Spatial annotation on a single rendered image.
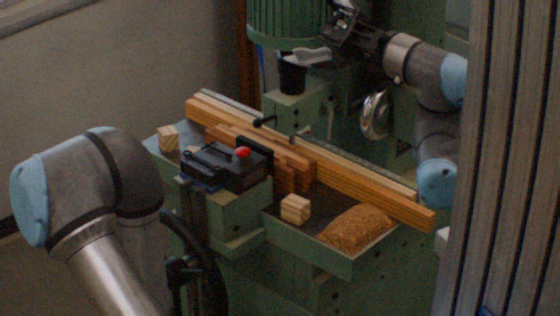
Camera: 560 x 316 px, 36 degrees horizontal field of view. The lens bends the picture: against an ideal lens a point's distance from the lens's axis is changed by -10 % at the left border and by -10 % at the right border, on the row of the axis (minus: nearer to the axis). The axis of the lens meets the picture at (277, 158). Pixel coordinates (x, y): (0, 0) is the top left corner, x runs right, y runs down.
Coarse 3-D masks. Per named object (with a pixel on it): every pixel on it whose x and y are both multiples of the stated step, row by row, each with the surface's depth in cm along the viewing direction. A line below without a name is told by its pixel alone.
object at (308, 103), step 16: (320, 80) 190; (272, 96) 184; (288, 96) 184; (304, 96) 184; (320, 96) 187; (272, 112) 184; (288, 112) 181; (304, 112) 185; (320, 112) 189; (272, 128) 186; (288, 128) 183
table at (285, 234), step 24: (192, 120) 210; (144, 144) 201; (192, 144) 201; (168, 168) 196; (312, 192) 186; (336, 192) 186; (264, 216) 180; (312, 216) 179; (336, 216) 179; (216, 240) 178; (240, 240) 177; (264, 240) 182; (288, 240) 178; (312, 240) 173; (384, 240) 174; (336, 264) 171; (360, 264) 170
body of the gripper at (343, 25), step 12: (336, 12) 150; (348, 12) 150; (360, 12) 147; (324, 24) 149; (336, 24) 150; (348, 24) 148; (360, 24) 146; (372, 24) 150; (324, 36) 149; (336, 36) 147; (348, 36) 146; (360, 36) 147; (372, 36) 145; (384, 36) 143; (336, 48) 149; (348, 48) 148; (360, 48) 149; (372, 48) 143; (360, 60) 152; (384, 72) 147
